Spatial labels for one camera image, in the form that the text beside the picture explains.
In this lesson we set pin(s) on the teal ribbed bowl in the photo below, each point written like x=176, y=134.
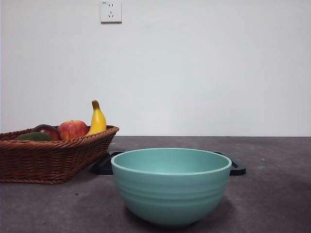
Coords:
x=170, y=194

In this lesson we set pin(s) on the green avocado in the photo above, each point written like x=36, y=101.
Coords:
x=34, y=136

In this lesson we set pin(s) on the yellow banana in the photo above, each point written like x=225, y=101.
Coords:
x=98, y=121

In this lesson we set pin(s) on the red yellow apple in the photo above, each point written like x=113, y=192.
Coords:
x=71, y=129

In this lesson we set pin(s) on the black rectangular tray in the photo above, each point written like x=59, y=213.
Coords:
x=239, y=170

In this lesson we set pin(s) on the dark red plum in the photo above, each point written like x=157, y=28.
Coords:
x=48, y=129

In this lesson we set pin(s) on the brown wicker basket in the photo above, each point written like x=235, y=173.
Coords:
x=48, y=160

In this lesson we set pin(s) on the white wall socket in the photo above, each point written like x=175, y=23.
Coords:
x=111, y=12

